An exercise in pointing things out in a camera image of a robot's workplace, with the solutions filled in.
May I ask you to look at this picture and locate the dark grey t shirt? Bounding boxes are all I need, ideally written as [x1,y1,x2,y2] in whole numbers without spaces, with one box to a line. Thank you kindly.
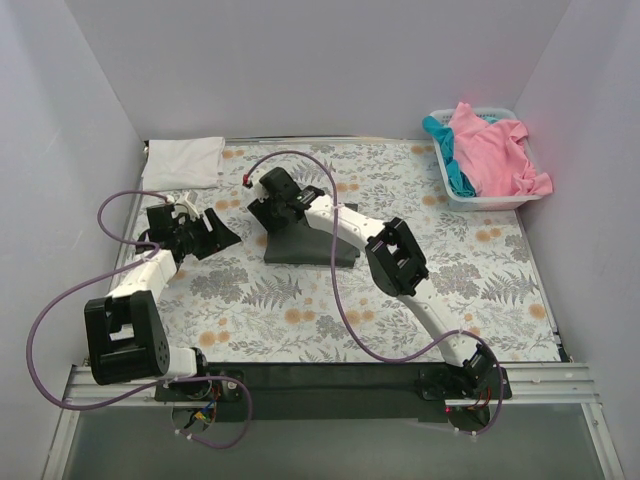
[263,210,332,266]

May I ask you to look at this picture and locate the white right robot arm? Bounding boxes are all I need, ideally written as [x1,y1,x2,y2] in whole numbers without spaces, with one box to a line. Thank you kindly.
[248,167,506,400]

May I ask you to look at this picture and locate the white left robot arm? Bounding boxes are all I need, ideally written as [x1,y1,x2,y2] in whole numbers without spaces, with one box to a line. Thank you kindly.
[84,204,241,400]

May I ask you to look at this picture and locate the floral table mat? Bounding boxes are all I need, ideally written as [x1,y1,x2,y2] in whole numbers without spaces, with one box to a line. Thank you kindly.
[97,141,561,365]

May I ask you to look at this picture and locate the white folded t shirt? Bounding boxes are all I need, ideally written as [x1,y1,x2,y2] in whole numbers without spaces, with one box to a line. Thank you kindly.
[142,137,226,192]

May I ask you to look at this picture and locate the teal t shirt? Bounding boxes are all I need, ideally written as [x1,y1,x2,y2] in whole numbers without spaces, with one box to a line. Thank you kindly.
[422,109,512,198]

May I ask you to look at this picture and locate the pink t shirt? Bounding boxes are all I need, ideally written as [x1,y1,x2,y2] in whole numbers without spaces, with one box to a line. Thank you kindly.
[448,102,553,197]

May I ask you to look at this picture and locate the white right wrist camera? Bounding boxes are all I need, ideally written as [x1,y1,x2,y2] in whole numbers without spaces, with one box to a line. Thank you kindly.
[242,170,269,199]

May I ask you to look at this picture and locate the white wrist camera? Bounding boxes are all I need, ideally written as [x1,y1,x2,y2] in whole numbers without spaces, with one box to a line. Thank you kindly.
[174,190,200,219]
[242,170,269,199]

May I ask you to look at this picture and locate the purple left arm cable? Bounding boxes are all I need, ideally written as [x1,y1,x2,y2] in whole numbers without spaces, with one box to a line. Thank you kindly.
[25,191,254,449]

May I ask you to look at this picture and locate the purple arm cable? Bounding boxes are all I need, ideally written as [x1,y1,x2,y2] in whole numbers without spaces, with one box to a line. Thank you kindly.
[25,191,254,449]
[243,150,504,437]

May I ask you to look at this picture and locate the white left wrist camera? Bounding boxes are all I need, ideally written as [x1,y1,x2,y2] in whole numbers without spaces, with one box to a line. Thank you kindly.
[174,190,200,219]

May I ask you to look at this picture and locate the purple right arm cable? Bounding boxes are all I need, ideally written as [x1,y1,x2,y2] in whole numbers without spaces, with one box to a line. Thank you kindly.
[243,150,504,437]

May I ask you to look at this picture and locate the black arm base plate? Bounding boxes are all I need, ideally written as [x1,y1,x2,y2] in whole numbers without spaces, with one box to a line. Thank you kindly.
[154,362,512,425]

